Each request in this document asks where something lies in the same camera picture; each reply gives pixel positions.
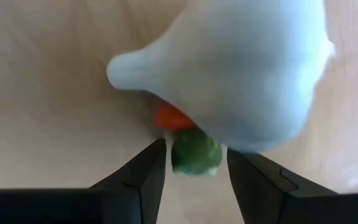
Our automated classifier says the red toy chili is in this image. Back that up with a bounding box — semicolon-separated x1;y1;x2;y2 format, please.
154;103;197;133

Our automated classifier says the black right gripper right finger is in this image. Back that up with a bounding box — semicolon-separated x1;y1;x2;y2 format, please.
227;147;358;224

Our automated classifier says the large white toy garlic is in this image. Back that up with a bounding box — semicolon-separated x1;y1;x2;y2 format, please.
106;0;337;155

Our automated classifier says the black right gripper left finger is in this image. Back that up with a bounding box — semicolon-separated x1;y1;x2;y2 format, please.
0;138;167;224

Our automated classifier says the green toy sprout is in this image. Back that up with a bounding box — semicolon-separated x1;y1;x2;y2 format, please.
170;128;223;177

